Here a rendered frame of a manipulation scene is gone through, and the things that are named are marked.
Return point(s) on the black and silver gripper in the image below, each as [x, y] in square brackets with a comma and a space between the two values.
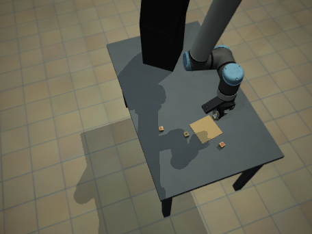
[222, 108]

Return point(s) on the tan flat mat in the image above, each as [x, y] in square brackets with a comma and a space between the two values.
[205, 129]

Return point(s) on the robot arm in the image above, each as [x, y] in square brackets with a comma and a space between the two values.
[203, 54]

